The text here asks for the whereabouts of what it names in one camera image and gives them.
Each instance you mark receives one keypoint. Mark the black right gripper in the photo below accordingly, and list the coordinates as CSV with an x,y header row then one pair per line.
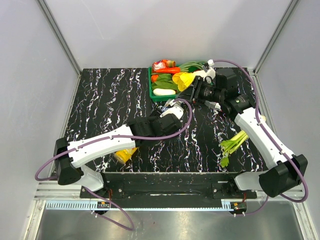
x,y
188,93

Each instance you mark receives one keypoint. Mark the yellow napa cabbage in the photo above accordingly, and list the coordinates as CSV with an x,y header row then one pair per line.
x,y
184,79

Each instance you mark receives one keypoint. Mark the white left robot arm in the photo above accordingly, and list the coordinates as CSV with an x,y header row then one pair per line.
x,y
143,131

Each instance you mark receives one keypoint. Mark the red label clear bottle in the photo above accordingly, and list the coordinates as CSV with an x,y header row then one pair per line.
x,y
213,105

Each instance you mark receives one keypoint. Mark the small orange carrot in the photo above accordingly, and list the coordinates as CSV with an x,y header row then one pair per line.
x,y
154,78

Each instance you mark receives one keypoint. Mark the white radish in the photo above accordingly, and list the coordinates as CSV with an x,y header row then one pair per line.
x,y
163,92

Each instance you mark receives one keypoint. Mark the green leafy vegetable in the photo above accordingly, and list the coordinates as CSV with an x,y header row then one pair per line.
x,y
164,81

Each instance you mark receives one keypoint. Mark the green celery stalk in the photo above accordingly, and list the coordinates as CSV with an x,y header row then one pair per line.
x,y
228,147

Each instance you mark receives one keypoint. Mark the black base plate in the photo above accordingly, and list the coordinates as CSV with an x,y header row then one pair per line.
x,y
213,185

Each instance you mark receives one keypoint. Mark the red white snack packet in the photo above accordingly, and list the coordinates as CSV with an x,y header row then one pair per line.
x,y
163,64

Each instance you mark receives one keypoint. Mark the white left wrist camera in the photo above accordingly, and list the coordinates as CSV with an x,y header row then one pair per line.
x,y
172,115

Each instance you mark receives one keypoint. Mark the long orange carrot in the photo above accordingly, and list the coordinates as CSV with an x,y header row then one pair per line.
x,y
171,70

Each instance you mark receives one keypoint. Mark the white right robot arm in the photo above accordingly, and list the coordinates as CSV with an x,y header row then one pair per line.
x,y
285,170

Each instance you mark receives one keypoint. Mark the green long beans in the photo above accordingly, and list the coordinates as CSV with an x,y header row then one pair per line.
x,y
191,66

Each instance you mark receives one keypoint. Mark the yellow juice bottle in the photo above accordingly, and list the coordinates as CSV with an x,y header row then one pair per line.
x,y
122,156

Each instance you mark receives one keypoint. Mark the green plastic basket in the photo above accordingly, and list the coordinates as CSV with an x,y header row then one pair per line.
x,y
153,97

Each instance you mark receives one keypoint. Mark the blue label clear bottle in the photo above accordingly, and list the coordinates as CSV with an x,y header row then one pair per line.
x,y
168,105

